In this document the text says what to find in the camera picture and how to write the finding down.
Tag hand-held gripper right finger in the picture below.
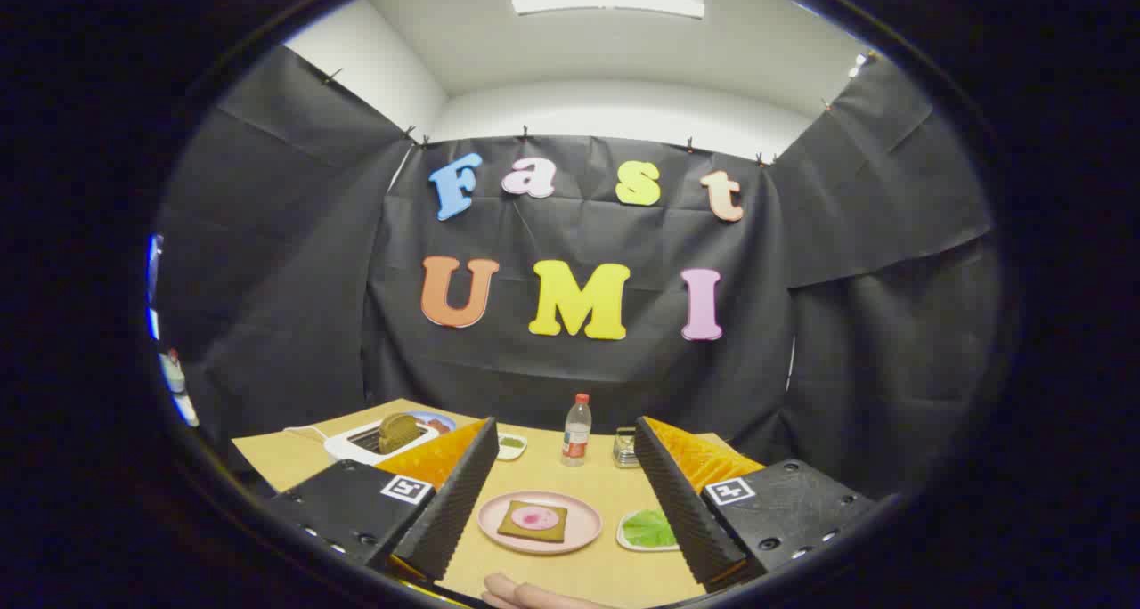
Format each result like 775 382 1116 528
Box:
632 415 881 592

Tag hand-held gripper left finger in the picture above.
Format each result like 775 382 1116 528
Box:
265 416 501 585

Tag green lettuce leaf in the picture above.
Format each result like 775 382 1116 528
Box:
622 510 678 549

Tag thick brown toast slice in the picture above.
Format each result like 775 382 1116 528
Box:
378 413 421 455

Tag flat brown bread slice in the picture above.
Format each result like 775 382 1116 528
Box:
496 499 569 544

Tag white square plate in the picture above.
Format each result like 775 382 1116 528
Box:
616 508 682 553

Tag pink round plate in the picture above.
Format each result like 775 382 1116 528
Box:
476 491 604 556

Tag clear water bottle red cap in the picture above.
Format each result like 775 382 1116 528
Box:
561 394 593 467

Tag white toaster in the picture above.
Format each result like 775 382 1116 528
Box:
322 418 442 466

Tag black backdrop cloth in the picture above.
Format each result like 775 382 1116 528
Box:
151 46 1003 503

